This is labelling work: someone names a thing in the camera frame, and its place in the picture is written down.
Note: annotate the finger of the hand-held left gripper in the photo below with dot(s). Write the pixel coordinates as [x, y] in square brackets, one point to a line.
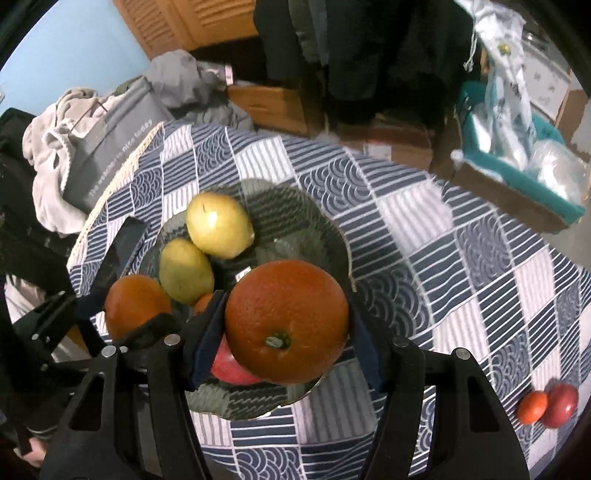
[152, 327]
[51, 311]

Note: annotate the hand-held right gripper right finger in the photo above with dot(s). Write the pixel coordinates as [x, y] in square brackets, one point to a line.
[368, 357]

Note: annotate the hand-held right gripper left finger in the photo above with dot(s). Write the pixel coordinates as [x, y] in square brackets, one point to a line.
[205, 344]

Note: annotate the red apple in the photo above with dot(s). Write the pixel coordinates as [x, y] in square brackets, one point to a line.
[559, 404]
[228, 364]

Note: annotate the yellow-green mango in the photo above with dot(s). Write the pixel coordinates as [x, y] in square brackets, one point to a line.
[184, 272]

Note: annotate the large orange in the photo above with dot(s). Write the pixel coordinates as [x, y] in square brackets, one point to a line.
[286, 314]

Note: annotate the green pear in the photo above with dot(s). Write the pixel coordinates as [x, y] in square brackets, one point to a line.
[219, 226]

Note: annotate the scalloped glass bowl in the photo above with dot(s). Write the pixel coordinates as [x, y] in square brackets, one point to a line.
[295, 221]

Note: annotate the person's left hand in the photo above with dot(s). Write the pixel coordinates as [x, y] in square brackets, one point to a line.
[33, 454]

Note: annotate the black smartphone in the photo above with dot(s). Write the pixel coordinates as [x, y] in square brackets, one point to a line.
[122, 244]

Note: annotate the black bag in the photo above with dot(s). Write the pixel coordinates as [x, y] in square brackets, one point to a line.
[18, 207]

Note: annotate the beige cloth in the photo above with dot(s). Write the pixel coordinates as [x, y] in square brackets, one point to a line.
[46, 184]

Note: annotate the blue white patterned tablecloth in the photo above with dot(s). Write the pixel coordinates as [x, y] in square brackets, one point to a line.
[461, 258]

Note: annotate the small orange fruit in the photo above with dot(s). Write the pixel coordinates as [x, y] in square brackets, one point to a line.
[531, 407]

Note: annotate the grey printed tote bag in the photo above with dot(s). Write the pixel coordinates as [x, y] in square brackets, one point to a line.
[115, 134]

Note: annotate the flat brown cardboard box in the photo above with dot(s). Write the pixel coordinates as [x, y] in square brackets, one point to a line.
[508, 203]

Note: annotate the teal plastic basket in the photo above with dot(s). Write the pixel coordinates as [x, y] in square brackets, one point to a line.
[554, 203]

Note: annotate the grey garment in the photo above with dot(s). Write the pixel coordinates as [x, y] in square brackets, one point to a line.
[184, 76]

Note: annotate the clear plastic bag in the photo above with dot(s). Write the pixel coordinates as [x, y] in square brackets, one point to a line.
[558, 170]

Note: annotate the printed white plastic bag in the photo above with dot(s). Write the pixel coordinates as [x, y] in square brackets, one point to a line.
[508, 92]

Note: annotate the wooden louvered cabinet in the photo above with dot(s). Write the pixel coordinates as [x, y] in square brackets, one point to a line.
[184, 18]

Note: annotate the dark hanging clothes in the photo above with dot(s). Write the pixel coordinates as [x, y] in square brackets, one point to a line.
[392, 46]

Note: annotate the white printed box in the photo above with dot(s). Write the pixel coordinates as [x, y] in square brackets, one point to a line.
[547, 78]

